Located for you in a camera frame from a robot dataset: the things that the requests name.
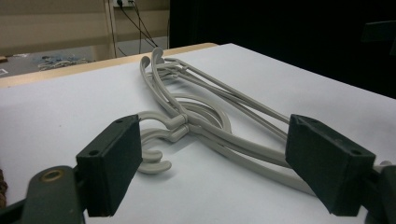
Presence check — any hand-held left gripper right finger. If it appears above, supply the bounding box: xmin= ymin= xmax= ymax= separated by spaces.
xmin=285 ymin=113 xmax=377 ymax=217

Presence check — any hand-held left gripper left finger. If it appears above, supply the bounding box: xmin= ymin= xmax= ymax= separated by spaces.
xmin=75 ymin=113 xmax=144 ymax=217

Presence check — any grey plastic clothes hanger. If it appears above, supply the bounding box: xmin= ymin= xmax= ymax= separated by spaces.
xmin=137 ymin=47 xmax=292 ymax=169
xmin=138 ymin=55 xmax=292 ymax=171
xmin=136 ymin=57 xmax=317 ymax=197

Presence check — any brown wicker basket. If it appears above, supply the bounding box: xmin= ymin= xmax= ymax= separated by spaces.
xmin=0 ymin=168 xmax=8 ymax=209

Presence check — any tangled pale heap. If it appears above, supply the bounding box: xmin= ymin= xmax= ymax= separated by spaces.
xmin=36 ymin=54 xmax=92 ymax=72

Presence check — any black cable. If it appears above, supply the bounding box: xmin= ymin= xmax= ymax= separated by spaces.
xmin=117 ymin=3 xmax=159 ymax=49
xmin=132 ymin=0 xmax=144 ymax=54

